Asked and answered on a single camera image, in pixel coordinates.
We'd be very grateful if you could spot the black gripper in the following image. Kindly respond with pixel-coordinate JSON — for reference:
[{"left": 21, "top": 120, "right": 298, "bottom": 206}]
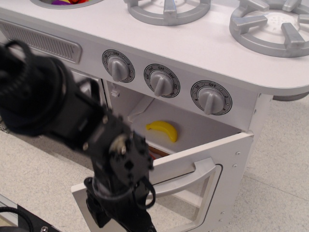
[{"left": 84, "top": 177, "right": 156, "bottom": 232}]

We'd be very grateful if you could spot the white toy oven door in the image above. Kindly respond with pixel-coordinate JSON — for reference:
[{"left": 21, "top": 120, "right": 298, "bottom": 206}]
[{"left": 71, "top": 131, "right": 254, "bottom": 232}]

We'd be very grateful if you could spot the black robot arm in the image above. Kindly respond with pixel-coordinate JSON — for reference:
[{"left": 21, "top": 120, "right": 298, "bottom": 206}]
[{"left": 0, "top": 41, "right": 155, "bottom": 232}]

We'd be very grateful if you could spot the yellow toy banana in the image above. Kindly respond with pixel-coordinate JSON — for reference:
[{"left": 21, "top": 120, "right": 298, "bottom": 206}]
[{"left": 145, "top": 121, "right": 178, "bottom": 142}]

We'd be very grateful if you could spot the black mounting plate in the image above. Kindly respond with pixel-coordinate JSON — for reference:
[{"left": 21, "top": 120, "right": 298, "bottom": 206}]
[{"left": 16, "top": 204, "right": 61, "bottom": 232}]

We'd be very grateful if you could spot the grey middle stove knob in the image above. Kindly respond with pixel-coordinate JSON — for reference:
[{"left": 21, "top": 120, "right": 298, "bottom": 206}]
[{"left": 144, "top": 64, "right": 181, "bottom": 98}]

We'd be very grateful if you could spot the grey stove knob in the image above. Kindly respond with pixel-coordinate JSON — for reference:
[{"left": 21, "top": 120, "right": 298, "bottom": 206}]
[
  {"left": 144, "top": 64, "right": 181, "bottom": 98},
  {"left": 191, "top": 80, "right": 232, "bottom": 116},
  {"left": 102, "top": 49, "right": 135, "bottom": 83}
]

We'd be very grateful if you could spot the white toy kitchen body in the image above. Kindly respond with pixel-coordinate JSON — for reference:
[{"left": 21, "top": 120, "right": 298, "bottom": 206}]
[{"left": 0, "top": 0, "right": 309, "bottom": 162}]

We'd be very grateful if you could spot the white cabinet door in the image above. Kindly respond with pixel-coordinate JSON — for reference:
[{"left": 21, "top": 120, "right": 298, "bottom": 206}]
[{"left": 71, "top": 70, "right": 112, "bottom": 112}]

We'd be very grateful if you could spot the grey right stove knob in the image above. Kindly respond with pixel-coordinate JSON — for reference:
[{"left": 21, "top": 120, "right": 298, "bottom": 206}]
[{"left": 191, "top": 80, "right": 232, "bottom": 116}]

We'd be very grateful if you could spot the grey left stove knob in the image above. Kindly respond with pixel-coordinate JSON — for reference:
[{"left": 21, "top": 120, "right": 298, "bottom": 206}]
[{"left": 102, "top": 49, "right": 135, "bottom": 83}]

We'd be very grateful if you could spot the grey vent grille panel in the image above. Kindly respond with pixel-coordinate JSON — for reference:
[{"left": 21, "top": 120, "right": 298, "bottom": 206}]
[{"left": 0, "top": 20, "right": 82, "bottom": 63}]

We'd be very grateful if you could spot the silver left stove burner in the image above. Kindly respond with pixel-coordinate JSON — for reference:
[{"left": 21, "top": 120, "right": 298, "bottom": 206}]
[{"left": 124, "top": 0, "right": 211, "bottom": 26}]

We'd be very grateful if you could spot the silver stove burner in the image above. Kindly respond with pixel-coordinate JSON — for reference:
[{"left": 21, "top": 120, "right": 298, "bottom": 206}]
[
  {"left": 124, "top": 0, "right": 211, "bottom": 26},
  {"left": 229, "top": 0, "right": 309, "bottom": 58}
]

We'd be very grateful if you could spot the silver toy sink basin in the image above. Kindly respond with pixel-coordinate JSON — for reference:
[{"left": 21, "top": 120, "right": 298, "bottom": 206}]
[{"left": 31, "top": 0, "right": 101, "bottom": 10}]

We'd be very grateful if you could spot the silver right stove burner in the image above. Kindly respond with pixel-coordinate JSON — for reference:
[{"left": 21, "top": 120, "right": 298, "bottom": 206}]
[{"left": 229, "top": 0, "right": 309, "bottom": 58}]

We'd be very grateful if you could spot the grey oven door handle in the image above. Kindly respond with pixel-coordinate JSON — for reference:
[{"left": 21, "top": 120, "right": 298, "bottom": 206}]
[{"left": 149, "top": 158, "right": 216, "bottom": 198}]

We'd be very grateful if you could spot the aluminium extrusion rail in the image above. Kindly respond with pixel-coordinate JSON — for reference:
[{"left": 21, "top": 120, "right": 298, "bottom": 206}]
[{"left": 0, "top": 194, "right": 20, "bottom": 227}]

